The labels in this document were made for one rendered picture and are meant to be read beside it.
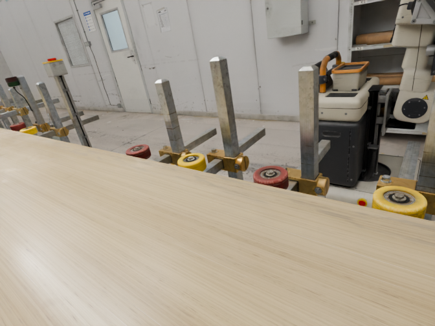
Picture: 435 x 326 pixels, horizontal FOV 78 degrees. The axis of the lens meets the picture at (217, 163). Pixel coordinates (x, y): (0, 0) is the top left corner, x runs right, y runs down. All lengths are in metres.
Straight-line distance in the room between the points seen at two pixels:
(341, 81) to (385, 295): 1.38
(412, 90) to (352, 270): 1.30
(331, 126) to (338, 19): 1.95
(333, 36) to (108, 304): 3.24
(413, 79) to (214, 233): 1.34
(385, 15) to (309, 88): 2.65
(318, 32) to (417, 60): 1.90
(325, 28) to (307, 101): 2.76
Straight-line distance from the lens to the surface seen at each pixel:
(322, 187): 0.75
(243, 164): 0.85
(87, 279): 0.51
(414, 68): 1.66
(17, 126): 2.07
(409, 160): 0.85
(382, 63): 3.32
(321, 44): 3.44
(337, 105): 1.54
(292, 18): 3.28
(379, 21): 3.29
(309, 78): 0.66
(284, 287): 0.40
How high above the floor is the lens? 1.22
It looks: 26 degrees down
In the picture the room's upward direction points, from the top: 10 degrees counter-clockwise
